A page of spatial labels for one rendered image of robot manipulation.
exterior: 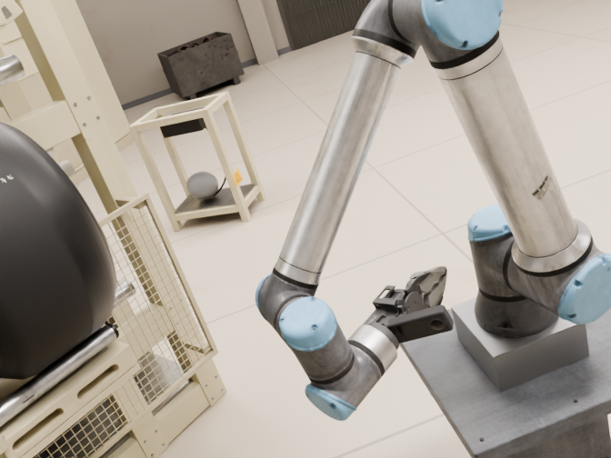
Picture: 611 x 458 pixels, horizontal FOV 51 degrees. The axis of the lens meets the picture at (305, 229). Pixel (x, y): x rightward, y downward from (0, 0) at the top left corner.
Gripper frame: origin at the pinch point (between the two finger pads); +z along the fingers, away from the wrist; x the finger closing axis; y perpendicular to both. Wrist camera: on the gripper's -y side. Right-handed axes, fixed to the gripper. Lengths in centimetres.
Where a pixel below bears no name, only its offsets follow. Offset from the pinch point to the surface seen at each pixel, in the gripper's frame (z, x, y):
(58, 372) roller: -59, -15, 68
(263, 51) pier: 470, 24, 672
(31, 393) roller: -66, -16, 67
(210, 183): 114, 31, 305
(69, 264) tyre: -45, -37, 51
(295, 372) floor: 17, 76, 137
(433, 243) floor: 122, 90, 143
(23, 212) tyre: -45, -51, 51
